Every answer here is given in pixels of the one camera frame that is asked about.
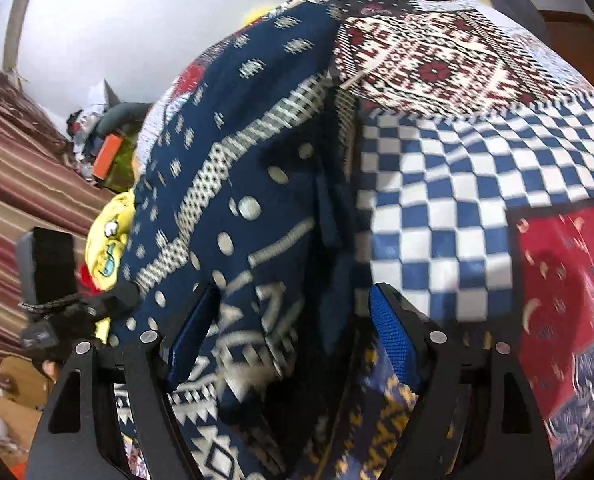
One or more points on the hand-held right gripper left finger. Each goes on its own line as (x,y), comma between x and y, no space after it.
(192,340)

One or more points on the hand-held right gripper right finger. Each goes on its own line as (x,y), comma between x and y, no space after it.
(396,335)

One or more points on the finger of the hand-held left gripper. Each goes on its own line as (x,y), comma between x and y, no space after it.
(114,301)

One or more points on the navy patterned zip hoodie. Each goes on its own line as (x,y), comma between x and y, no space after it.
(257,200)

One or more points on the yellow cartoon print cloth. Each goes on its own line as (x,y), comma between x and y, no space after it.
(109,240)

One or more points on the striped brown curtain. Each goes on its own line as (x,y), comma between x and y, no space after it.
(22,170)

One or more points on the orange box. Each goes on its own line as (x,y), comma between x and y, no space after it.
(108,157)

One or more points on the green patterned box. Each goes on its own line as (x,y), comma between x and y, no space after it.
(124,162)

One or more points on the brown cardboard box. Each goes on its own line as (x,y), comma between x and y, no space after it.
(12,400)

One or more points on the patchwork printed bedspread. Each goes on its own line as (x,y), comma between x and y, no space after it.
(452,200)

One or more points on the grey neck pillow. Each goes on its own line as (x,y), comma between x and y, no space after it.
(122,112)

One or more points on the yellow plush item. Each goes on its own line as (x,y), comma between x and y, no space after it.
(256,14)

